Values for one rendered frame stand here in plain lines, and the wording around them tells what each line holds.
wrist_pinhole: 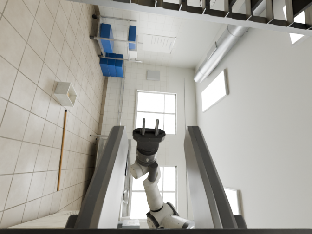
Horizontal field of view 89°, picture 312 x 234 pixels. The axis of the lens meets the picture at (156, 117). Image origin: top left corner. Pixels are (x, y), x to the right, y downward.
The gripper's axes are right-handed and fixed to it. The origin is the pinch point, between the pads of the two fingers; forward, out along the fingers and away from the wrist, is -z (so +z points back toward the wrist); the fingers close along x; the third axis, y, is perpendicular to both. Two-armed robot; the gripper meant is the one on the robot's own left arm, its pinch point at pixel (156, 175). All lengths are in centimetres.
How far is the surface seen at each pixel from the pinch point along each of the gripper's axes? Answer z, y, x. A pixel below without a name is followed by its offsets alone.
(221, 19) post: -68, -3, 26
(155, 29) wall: -447, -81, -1
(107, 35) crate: -375, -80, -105
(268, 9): -71, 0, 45
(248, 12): -68, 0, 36
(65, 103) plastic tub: -181, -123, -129
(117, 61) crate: -426, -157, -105
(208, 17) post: -67, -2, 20
